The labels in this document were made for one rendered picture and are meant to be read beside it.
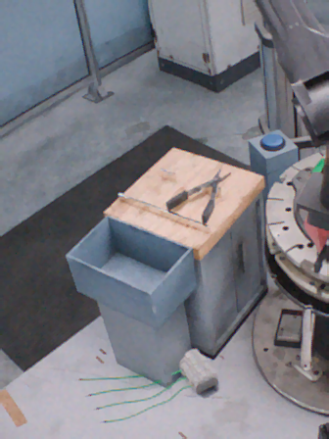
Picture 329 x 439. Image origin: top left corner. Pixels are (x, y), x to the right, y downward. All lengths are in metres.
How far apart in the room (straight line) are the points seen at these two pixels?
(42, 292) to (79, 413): 1.37
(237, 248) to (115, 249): 0.21
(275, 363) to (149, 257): 0.30
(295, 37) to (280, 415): 0.71
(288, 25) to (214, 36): 2.65
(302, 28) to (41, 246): 2.18
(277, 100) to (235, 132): 1.72
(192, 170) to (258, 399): 0.42
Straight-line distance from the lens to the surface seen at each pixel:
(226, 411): 1.20
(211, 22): 3.29
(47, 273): 2.64
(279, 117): 1.48
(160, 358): 1.17
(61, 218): 2.86
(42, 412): 1.27
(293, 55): 0.69
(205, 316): 1.18
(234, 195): 1.15
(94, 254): 1.15
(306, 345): 1.15
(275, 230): 1.03
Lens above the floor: 1.79
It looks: 41 degrees down
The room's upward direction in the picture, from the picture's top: 10 degrees counter-clockwise
